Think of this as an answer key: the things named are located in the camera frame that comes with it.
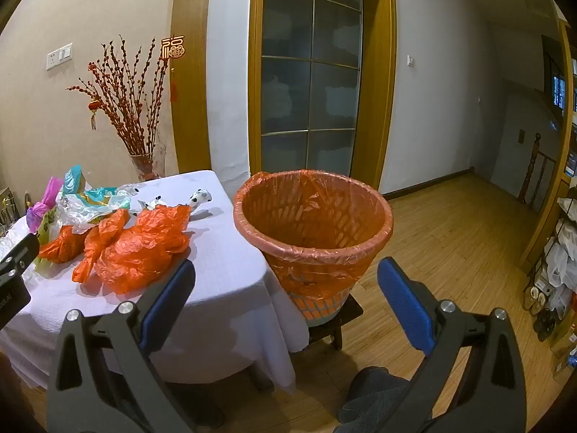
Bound spotted white wrapper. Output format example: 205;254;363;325
188;188;213;214
136;194;164;213

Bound red gold hanging ornament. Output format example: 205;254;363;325
161;34;185;104

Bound dark window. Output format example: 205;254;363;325
550;74;567;110

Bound gold metal holder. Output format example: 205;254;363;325
0;185;23;236

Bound pink plastic bag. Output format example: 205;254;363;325
26;176;65;231

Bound table with white tablecloth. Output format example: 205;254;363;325
0;170;298;393

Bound small orange plastic bag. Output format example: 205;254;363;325
38;224;87;264

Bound large orange plastic bag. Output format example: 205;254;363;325
72;204;192;295

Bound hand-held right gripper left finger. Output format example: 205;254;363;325
46;259;226;433

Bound wooden stair post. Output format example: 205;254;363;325
518;133;556;206

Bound glass vase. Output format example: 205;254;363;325
130;144;167;182

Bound wooden cabinet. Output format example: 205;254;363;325
518;22;577;371

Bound green yellow packet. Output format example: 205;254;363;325
35;214;59;272

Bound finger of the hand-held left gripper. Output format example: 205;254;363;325
0;233;40;286

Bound white plastic bag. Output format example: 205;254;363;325
56;189;136;235

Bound orange lined trash basket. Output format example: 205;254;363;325
233;169;394;328

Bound wire rack with bags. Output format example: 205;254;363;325
523;189;577;344

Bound person's dark trouser leg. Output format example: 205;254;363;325
336;367;434;433

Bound red berry branches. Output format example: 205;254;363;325
67;35;169;156

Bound frosted glass door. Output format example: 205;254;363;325
260;0;364;176

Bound teal snack packet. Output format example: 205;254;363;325
63;165;131;212

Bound wooden door frame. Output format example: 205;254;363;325
248;0;397;196

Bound dark wooden stool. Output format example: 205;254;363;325
307;295;364;351

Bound white wall switch panel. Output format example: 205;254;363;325
46;43;74;71

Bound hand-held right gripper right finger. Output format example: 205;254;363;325
376;256;528;433

